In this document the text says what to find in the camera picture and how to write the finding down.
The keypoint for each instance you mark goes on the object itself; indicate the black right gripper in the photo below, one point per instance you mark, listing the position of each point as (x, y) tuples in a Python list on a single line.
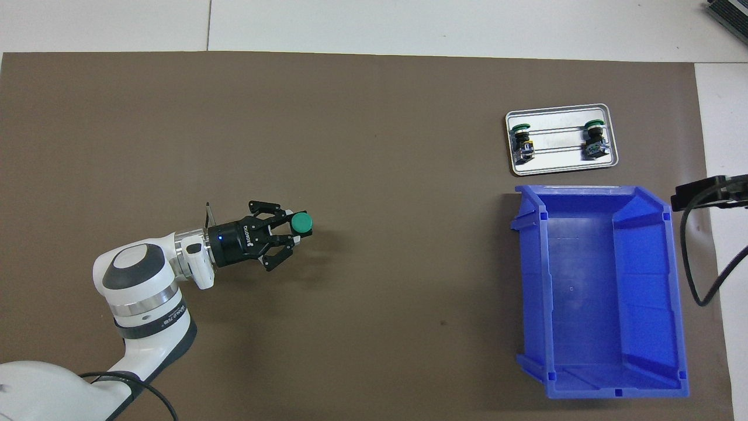
[(739, 190)]

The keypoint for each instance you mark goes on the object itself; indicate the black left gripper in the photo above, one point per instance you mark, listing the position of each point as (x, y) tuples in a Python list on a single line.
[(234, 242)]

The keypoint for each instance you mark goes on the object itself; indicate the green push button switch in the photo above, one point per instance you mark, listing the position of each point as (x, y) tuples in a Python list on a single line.
[(594, 139), (301, 222)]

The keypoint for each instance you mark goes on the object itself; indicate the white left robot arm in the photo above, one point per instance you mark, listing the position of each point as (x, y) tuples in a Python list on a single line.
[(140, 280)]

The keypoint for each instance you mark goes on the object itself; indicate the green push button yellow band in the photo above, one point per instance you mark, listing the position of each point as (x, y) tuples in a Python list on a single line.
[(522, 140)]

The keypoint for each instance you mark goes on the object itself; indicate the grey metal tray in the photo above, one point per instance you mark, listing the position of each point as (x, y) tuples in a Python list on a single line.
[(561, 161)]

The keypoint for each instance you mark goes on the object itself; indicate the blue plastic storage bin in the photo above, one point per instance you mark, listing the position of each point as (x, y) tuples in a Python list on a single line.
[(584, 292)]

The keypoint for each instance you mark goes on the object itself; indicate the brown table mat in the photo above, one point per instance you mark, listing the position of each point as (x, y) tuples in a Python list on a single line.
[(409, 117)]

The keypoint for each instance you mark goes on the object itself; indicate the grey ridged device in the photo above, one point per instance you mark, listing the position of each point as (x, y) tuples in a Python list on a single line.
[(733, 14)]

